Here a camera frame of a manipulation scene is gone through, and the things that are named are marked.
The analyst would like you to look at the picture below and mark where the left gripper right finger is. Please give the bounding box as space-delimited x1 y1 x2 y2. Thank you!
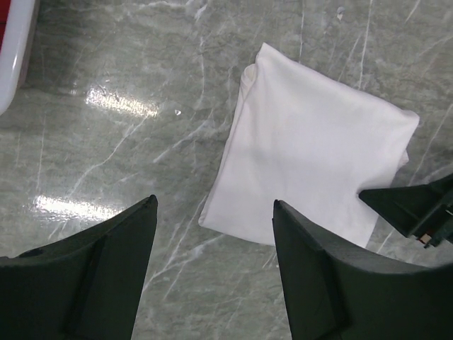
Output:
273 200 452 339

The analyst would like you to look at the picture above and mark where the white plastic laundry basket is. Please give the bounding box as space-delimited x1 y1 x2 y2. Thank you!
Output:
0 0 40 113

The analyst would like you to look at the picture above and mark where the white floral print t-shirt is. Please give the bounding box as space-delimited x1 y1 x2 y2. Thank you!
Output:
199 44 419 247

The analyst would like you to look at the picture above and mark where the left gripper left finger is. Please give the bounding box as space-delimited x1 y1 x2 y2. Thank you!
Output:
1 195 158 339

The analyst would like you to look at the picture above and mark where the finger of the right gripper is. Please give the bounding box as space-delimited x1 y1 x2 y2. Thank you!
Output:
359 174 452 248

